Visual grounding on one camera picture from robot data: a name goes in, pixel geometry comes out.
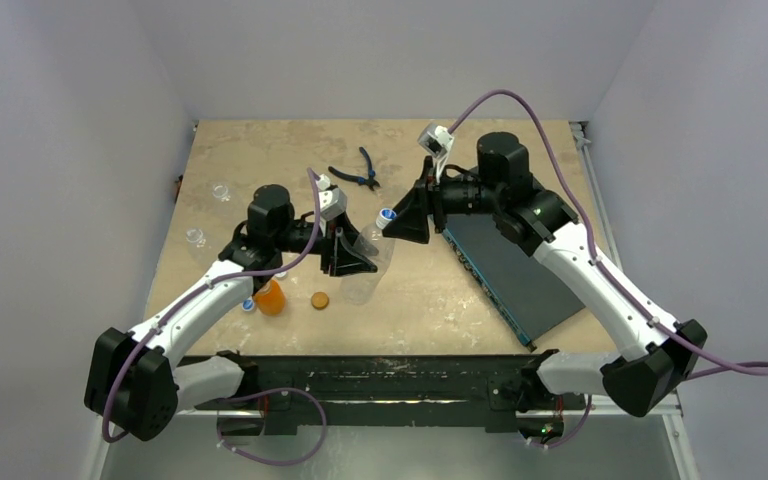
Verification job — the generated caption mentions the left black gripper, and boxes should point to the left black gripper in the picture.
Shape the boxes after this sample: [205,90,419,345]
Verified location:
[273,210,377,275]

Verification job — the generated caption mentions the clear plastic bottle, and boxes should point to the clear plastic bottle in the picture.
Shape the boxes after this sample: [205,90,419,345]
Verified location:
[338,208,399,307]

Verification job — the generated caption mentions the blue white bottle cap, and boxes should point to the blue white bottle cap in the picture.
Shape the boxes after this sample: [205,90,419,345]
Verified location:
[376,208,397,229]

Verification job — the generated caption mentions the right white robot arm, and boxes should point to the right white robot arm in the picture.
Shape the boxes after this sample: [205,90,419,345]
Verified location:
[383,124,707,417]

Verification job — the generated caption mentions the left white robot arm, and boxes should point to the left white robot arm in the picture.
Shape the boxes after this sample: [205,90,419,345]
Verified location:
[84,180,377,441]

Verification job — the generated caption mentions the orange bottle cap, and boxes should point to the orange bottle cap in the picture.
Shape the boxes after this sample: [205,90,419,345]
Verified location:
[310,292,330,310]

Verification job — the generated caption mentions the orange juice bottle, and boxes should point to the orange juice bottle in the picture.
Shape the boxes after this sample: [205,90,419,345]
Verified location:
[253,279,286,316]

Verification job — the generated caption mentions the clear bottle far left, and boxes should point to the clear bottle far left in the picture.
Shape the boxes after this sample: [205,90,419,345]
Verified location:
[212,183,232,203]

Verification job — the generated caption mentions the clear bottle near left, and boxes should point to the clear bottle near left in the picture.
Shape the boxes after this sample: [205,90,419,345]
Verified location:
[185,228,207,248]

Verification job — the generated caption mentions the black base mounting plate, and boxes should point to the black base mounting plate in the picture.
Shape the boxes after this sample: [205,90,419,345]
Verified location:
[199,354,586,441]

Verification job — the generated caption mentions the blue handled pliers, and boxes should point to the blue handled pliers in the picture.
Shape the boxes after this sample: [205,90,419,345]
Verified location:
[327,146,381,192]

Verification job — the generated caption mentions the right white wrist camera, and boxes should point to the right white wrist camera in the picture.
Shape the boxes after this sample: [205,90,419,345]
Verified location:
[417,122,455,183]

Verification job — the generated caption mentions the dark network switch box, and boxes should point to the dark network switch box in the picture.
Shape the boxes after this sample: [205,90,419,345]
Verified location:
[442,215,583,351]

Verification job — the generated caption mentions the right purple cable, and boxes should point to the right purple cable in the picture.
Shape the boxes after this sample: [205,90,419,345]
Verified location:
[446,89,768,382]

